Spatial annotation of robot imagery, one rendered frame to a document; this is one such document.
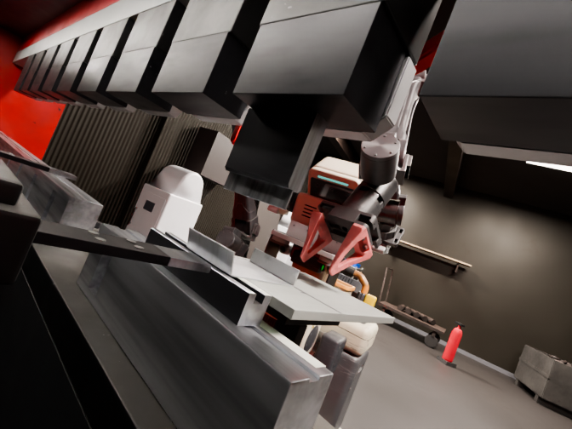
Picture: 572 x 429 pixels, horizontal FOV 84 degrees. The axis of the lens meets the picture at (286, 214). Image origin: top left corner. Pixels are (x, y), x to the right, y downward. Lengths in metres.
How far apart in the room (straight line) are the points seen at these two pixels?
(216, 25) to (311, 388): 0.41
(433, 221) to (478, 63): 7.98
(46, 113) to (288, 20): 2.16
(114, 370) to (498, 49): 0.40
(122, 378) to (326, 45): 0.35
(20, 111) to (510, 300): 8.08
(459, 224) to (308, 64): 7.96
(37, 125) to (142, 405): 2.19
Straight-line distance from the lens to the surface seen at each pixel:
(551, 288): 8.33
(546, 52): 0.23
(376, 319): 0.47
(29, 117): 2.42
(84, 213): 0.72
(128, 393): 0.35
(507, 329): 8.20
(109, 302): 0.46
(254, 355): 0.26
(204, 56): 0.45
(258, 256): 0.44
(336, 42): 0.30
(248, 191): 0.34
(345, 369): 1.45
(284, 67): 0.32
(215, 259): 0.34
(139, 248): 0.28
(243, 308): 0.29
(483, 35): 0.25
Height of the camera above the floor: 1.06
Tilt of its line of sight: 2 degrees up
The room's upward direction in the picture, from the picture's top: 22 degrees clockwise
